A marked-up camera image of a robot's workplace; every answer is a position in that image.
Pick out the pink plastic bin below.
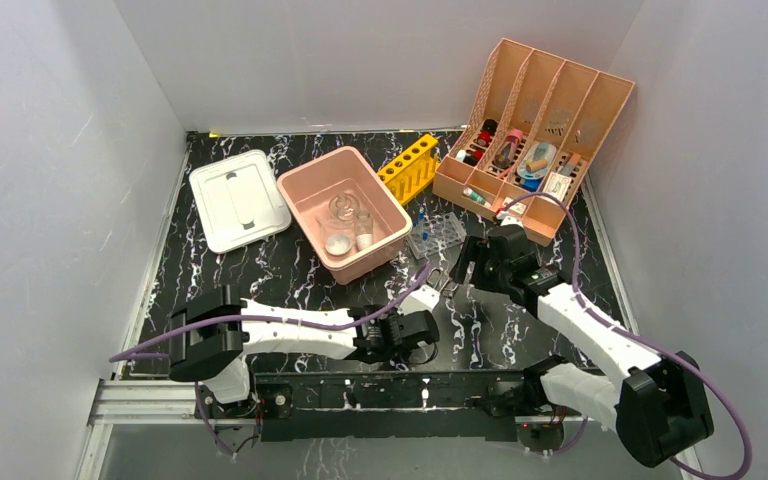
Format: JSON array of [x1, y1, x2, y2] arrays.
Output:
[[277, 146, 412, 285]]

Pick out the clear acrylic tube rack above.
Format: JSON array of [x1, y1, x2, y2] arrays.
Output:
[[407, 212, 466, 259]]

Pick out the green white tube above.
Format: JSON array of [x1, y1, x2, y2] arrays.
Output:
[[463, 187, 487, 205]]

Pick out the white label box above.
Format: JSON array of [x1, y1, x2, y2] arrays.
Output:
[[541, 172, 573, 206]]

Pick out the yellow test tube rack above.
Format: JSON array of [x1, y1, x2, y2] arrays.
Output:
[[378, 134, 440, 206]]

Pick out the pink desk organizer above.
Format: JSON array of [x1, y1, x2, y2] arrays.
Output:
[[433, 39, 635, 246]]

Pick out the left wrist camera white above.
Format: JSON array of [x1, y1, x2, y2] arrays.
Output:
[[398, 285, 441, 315]]

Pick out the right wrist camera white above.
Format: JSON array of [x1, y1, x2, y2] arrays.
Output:
[[495, 210, 523, 228]]

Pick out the clear glass bottle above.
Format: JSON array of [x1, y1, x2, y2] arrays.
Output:
[[354, 210, 374, 251]]

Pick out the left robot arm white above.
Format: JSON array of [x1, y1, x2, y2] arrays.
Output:
[[169, 286, 440, 416]]

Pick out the white bin lid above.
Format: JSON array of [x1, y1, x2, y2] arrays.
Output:
[[189, 150, 292, 254]]

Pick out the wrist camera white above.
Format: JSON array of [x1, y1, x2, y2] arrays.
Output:
[[495, 210, 523, 228], [398, 285, 441, 315]]

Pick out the metal wire tongs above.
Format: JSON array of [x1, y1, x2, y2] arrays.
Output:
[[425, 267, 460, 299]]

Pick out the red black bottle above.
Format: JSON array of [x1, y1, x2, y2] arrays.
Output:
[[475, 118, 498, 148]]

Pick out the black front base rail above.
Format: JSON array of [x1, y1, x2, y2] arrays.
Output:
[[255, 370, 540, 442]]

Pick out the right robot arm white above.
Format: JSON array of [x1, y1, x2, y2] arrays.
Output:
[[449, 225, 715, 467]]

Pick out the clear plastic funnel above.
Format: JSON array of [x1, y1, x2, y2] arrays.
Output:
[[317, 217, 344, 244]]

